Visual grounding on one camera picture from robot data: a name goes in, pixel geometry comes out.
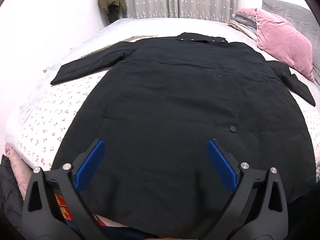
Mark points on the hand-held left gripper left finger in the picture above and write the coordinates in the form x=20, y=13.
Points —
x=90, y=162

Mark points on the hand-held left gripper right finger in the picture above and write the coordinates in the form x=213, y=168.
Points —
x=221, y=165

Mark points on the black long coat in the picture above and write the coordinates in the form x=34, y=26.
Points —
x=162, y=92

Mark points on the cherry print bed sheet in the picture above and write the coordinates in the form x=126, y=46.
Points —
x=50, y=120

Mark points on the pink floral cloth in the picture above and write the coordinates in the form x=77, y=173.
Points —
x=18, y=170

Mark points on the dark crumpled cloth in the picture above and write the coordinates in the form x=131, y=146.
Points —
x=10, y=195

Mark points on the stack of folded blankets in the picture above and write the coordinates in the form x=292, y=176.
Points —
x=241, y=26

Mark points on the pink velvet pillow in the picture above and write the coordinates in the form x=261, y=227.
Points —
x=282, y=37

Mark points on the grey quilted pillow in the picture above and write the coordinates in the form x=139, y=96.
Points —
x=295, y=12

